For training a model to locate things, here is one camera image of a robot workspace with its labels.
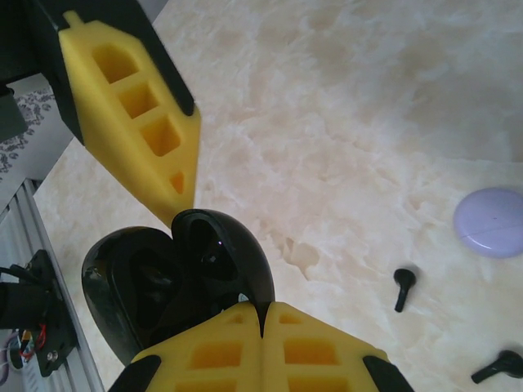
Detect black earbud charging case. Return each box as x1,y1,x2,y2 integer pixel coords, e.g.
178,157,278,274
81,207,275,368

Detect black wireless earbud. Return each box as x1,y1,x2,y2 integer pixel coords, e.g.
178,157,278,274
392,267,418,314
470,350,523,385

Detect left arm red wire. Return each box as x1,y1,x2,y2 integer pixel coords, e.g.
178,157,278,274
18,326,46,360

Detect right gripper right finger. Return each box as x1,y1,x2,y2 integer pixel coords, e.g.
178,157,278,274
260,301,414,392

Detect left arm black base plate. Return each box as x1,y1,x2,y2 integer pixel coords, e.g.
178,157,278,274
24,247,79,379

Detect purple earbud charging case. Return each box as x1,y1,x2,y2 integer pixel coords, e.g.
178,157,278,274
452,186,523,258

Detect aluminium mounting rail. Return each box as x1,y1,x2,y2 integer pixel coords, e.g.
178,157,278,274
0,179,105,392

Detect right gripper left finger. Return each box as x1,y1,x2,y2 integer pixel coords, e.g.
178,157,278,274
106,301,266,392

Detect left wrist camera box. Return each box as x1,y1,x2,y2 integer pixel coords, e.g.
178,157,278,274
0,94,34,142

